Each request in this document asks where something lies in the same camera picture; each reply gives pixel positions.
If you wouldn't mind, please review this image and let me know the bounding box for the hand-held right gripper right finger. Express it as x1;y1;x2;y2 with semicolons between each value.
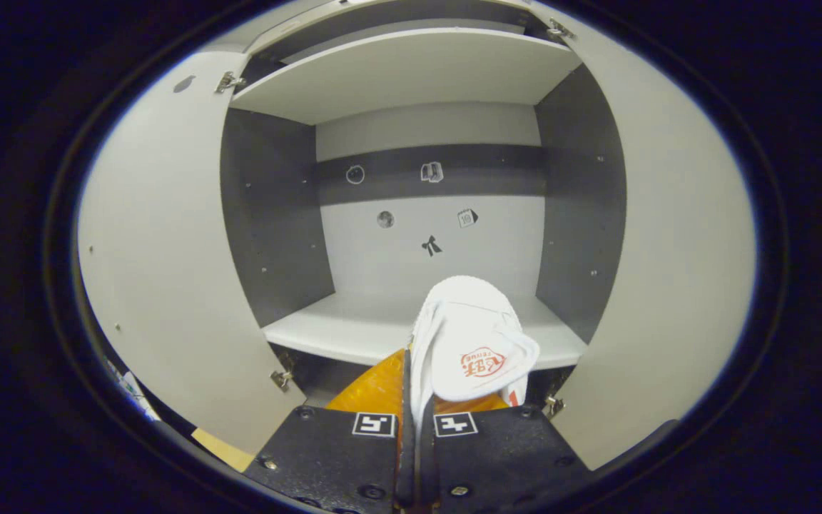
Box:
417;388;594;509

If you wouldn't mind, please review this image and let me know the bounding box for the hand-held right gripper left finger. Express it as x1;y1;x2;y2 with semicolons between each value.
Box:
243;348;416;514

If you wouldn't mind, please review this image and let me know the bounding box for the white shoe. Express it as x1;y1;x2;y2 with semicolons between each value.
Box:
409;276;542;436

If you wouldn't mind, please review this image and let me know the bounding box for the grey cabinet door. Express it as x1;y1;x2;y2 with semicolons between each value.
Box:
525;0;759;472
76;49;310;458

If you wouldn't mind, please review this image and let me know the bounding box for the grey shoe cabinet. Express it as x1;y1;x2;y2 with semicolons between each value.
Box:
220;0;629;422

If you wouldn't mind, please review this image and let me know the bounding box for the white and blue object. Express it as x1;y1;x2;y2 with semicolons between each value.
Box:
103;356;162;422

